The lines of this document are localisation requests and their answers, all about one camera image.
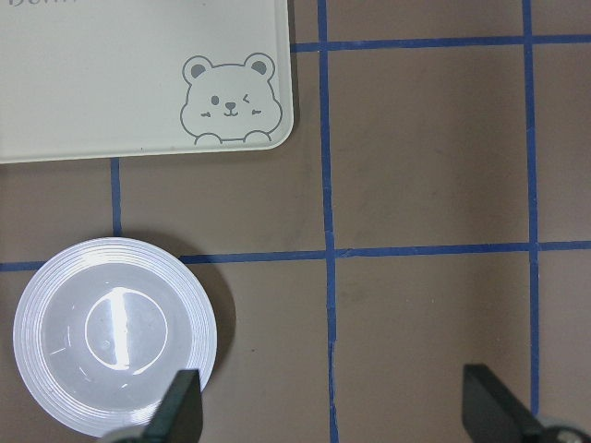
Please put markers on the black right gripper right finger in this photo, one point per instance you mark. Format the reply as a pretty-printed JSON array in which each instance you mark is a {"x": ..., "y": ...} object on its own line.
[{"x": 490, "y": 411}]

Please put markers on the cream bear tray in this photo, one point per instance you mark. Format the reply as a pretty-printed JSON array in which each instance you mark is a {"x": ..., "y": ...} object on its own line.
[{"x": 97, "y": 79}]

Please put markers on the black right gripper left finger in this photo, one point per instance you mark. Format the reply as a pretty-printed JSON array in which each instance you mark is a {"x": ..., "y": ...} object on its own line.
[{"x": 179, "y": 417}]

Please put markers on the white ridged plate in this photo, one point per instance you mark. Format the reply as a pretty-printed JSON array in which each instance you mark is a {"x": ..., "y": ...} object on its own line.
[{"x": 102, "y": 328}]

